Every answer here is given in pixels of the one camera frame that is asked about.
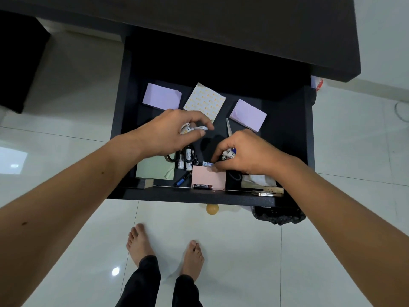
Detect person's left hand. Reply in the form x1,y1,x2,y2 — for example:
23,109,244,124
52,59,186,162
136,109,215,160

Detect person's right hand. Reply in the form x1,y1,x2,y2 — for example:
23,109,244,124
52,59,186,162
211,129,301,179

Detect person's left forearm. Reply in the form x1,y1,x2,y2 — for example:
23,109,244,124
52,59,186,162
0,130,146,307

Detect person's right forearm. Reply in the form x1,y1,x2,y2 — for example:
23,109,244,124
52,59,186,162
276,156,409,307

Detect pink sticky note pad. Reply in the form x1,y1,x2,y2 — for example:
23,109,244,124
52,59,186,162
192,165,227,191

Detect yellow patterned note pad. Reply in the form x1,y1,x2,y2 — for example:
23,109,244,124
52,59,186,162
183,82,226,124

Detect white tissue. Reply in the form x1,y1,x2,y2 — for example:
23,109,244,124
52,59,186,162
241,174,277,189

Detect purple sticky note pad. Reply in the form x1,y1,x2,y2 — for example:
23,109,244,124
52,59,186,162
142,83,182,110
229,99,268,133

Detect green sticky note pad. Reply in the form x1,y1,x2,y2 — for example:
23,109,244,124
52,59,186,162
135,155,176,181

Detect black drawer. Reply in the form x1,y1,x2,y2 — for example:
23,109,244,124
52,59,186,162
107,27,317,209

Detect black waste bin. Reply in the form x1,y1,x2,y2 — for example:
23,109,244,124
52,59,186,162
251,206,307,226

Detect person's right foot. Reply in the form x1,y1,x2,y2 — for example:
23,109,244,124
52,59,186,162
181,240,205,282

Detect person's foot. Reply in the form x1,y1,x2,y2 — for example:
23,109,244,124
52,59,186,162
181,240,205,282
127,224,156,268

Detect person's left foot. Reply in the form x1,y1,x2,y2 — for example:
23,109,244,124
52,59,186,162
127,224,156,268

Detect black desk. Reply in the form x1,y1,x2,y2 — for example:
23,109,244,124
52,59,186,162
0,0,361,83

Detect person's right trouser leg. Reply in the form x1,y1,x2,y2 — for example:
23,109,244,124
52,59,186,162
172,274,204,307

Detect person's trouser leg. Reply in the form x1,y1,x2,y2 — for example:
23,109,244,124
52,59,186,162
172,274,204,307
115,255,161,307

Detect person's left trouser leg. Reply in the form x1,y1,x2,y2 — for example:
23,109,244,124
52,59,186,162
115,255,161,307

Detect black cabinet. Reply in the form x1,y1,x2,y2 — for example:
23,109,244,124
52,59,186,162
0,11,51,114

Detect black handled scissors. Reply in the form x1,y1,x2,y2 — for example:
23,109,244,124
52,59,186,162
164,145,196,164

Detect grey cable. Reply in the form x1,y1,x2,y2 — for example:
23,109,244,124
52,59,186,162
394,101,409,123

